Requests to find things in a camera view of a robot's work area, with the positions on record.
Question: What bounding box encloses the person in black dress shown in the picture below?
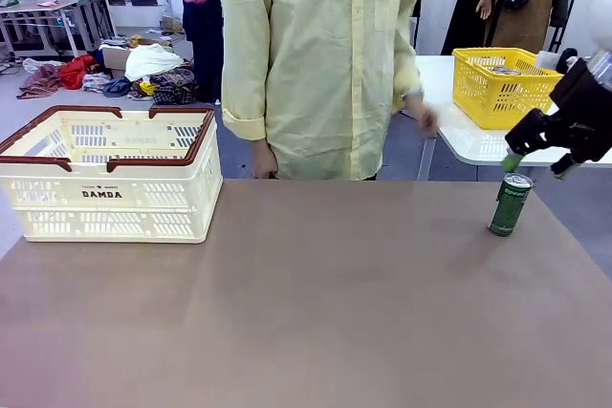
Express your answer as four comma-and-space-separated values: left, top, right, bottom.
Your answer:
439, 0, 496, 56

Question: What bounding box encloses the open cardboard box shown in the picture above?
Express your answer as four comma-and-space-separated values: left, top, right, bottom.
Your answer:
98, 37, 173, 78

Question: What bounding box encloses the brown leather apron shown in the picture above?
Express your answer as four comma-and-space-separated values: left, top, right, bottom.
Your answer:
491, 0, 557, 54

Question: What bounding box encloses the person in pink top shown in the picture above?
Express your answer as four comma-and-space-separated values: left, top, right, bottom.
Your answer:
162, 0, 224, 104

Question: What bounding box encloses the dark patterned cloth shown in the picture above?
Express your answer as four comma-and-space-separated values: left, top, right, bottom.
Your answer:
150, 66, 199, 106

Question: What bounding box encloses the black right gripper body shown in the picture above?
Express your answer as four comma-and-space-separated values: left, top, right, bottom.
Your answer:
548, 57, 612, 164

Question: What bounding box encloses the red cloth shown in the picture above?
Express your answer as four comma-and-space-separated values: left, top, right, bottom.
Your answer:
59, 54, 97, 91

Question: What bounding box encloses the black metal stand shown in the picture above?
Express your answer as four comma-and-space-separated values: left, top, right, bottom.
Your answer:
544, 0, 589, 54

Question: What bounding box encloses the yellow plastic basket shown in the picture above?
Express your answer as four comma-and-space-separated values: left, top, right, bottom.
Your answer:
451, 47, 565, 131

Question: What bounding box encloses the white cloth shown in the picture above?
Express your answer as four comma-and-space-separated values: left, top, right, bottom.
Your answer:
124, 43, 186, 82

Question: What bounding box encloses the blue cloth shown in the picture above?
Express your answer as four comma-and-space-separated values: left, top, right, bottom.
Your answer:
102, 76, 133, 98

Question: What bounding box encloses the small cardboard box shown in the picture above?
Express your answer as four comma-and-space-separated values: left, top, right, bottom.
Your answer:
160, 15, 186, 37

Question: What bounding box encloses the person's right hand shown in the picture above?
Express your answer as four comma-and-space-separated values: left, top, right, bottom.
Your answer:
251, 152, 279, 182

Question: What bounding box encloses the person in yellow shirt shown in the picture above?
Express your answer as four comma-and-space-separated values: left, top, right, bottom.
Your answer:
220, 0, 426, 183

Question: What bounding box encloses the person's left hand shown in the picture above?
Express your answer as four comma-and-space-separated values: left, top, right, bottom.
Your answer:
404, 92, 441, 140

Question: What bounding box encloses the cream plastic shopping basket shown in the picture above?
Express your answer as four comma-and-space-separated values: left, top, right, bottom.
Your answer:
0, 105, 225, 244

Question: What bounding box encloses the plaid cloth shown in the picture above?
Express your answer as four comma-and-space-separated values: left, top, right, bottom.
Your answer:
17, 63, 63, 100

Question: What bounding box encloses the white plastic bag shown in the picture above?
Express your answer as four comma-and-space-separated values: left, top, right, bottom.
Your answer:
22, 57, 55, 75

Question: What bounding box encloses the dark green slim drink can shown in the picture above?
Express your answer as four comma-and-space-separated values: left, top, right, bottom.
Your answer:
487, 172, 535, 238

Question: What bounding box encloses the white side table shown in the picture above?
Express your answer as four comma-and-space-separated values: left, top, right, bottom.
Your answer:
413, 54, 612, 165

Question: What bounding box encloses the grey workshop table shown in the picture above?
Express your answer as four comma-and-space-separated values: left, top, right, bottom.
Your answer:
0, 0, 119, 58

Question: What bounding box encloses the white table leg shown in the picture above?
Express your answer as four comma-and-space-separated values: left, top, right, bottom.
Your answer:
416, 135, 439, 183

